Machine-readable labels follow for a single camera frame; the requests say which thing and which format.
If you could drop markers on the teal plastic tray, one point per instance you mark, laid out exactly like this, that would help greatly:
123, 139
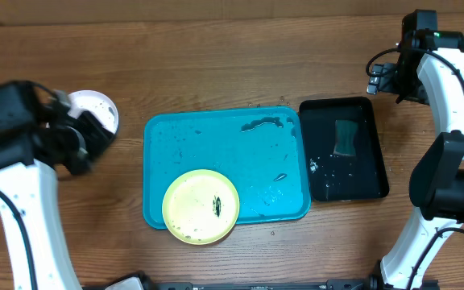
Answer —
260, 150

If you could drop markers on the pink speckled plate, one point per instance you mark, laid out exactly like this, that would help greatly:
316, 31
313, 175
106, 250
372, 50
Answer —
95, 108

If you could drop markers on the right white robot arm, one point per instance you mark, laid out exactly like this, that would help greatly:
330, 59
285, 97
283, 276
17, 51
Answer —
430, 70

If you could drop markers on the yellow plate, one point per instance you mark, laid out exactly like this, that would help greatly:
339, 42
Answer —
200, 207

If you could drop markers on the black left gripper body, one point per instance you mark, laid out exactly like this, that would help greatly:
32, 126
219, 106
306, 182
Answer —
82, 143

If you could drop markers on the green scouring sponge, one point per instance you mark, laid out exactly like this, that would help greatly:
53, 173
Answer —
345, 132

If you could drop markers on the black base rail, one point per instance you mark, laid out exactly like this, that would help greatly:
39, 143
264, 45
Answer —
141, 281

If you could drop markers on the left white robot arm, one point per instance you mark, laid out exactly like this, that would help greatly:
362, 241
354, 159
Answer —
31, 146

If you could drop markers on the black water tray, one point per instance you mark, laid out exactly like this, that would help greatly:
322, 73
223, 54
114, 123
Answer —
338, 177

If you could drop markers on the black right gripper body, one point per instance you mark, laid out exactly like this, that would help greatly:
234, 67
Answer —
403, 81

